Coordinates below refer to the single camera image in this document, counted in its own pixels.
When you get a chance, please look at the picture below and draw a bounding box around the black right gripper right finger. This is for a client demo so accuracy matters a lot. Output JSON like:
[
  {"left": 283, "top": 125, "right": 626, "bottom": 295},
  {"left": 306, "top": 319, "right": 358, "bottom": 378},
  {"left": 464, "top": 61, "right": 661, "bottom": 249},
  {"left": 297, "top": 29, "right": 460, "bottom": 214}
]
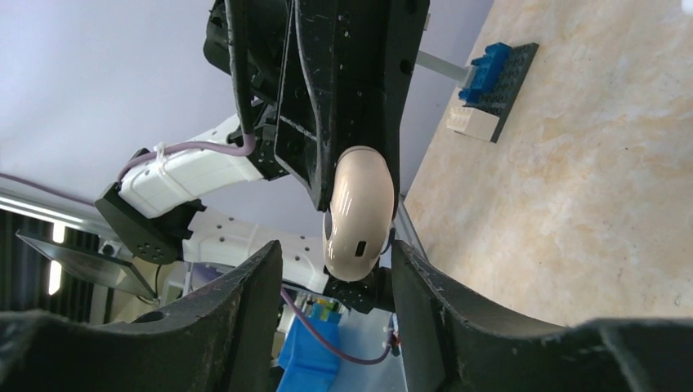
[{"left": 391, "top": 241, "right": 692, "bottom": 391}]

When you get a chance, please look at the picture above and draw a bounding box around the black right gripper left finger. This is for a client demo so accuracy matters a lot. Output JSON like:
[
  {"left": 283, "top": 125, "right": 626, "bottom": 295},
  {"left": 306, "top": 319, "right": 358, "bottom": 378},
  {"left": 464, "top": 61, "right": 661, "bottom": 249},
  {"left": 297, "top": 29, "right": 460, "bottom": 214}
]
[{"left": 1, "top": 240, "right": 283, "bottom": 391}]

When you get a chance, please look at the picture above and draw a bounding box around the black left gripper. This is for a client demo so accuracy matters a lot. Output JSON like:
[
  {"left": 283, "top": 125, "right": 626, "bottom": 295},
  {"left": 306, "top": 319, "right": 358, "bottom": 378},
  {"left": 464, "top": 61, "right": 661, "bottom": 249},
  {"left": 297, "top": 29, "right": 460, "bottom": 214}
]
[{"left": 203, "top": 1, "right": 430, "bottom": 212}]

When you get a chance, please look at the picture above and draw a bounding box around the beige charging case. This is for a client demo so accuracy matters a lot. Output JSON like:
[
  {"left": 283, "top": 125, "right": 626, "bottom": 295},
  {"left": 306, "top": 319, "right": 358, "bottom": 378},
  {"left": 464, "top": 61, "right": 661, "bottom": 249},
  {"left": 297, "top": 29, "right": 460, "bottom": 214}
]
[{"left": 323, "top": 146, "right": 395, "bottom": 282}]

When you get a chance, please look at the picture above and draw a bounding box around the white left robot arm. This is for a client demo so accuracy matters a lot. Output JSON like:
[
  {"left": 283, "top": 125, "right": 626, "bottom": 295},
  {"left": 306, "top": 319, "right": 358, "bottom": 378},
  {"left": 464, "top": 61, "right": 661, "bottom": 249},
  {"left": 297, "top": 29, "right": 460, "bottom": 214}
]
[{"left": 96, "top": 1, "right": 430, "bottom": 292}]

